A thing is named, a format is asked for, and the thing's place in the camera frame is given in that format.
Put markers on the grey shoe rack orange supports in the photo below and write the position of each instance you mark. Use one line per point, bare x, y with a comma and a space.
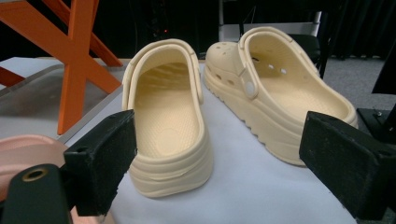
74, 46

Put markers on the black metal stand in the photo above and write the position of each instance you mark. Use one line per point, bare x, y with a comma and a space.
373, 124

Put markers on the black folding chair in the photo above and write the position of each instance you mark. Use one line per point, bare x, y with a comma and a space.
306, 46

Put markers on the pale blue table cover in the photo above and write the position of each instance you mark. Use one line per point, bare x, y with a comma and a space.
249, 174

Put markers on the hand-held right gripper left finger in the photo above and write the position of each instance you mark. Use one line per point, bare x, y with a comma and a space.
102, 161

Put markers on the pink slipper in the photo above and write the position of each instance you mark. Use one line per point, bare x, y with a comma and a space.
25, 152

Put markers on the white desk frame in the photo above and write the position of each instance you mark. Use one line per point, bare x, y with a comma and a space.
230, 32

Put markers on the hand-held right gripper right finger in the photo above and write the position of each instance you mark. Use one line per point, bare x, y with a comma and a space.
348, 168

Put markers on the cream clog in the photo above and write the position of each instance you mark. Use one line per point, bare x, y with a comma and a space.
280, 102
168, 124

